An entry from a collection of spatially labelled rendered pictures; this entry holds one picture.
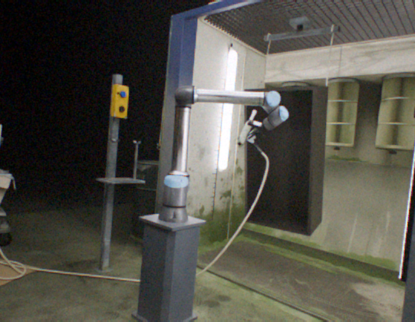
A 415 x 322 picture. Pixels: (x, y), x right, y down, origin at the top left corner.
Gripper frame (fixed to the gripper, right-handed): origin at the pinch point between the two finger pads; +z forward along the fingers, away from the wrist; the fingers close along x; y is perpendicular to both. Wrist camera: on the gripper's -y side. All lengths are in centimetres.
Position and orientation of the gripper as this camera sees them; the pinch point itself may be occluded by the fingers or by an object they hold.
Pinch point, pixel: (245, 138)
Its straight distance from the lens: 235.2
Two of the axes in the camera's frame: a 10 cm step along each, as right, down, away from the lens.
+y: 7.4, 6.4, 2.1
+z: -5.9, 4.7, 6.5
